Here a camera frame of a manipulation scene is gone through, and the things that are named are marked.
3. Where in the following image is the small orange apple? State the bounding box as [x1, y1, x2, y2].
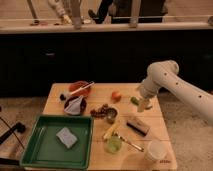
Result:
[111, 91, 122, 101]

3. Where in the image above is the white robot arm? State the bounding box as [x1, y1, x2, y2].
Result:
[138, 60, 213, 126]

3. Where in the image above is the small metal cup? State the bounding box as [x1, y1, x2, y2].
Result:
[106, 108, 117, 124]

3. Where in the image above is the white paper cup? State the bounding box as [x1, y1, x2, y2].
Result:
[144, 140, 167, 163]

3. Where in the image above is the green plastic cup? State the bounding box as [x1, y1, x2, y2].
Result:
[106, 136, 122, 154]

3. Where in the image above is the green chili pepper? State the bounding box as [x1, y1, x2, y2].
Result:
[130, 97, 139, 107]

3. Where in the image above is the black and tan eraser block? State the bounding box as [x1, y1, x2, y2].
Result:
[127, 117, 150, 136]

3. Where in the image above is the yellow corn cob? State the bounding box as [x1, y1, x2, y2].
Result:
[103, 122, 119, 141]

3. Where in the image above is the gold metal spoon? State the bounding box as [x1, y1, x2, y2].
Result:
[114, 133, 144, 152]

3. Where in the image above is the bunch of dark grapes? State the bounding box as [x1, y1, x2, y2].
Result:
[90, 104, 109, 118]

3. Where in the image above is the grey folded cloth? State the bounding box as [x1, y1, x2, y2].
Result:
[64, 95, 85, 116]

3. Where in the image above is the orange bowl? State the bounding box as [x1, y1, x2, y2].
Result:
[68, 80, 93, 98]

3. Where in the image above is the blue sponge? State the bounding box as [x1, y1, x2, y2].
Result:
[56, 127, 78, 148]

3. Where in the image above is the green plastic tray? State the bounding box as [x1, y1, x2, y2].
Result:
[20, 115, 93, 170]

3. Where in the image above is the white handled brush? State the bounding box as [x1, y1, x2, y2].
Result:
[59, 81, 95, 102]

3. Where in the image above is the black clamp handle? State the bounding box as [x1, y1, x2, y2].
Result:
[0, 122, 26, 144]

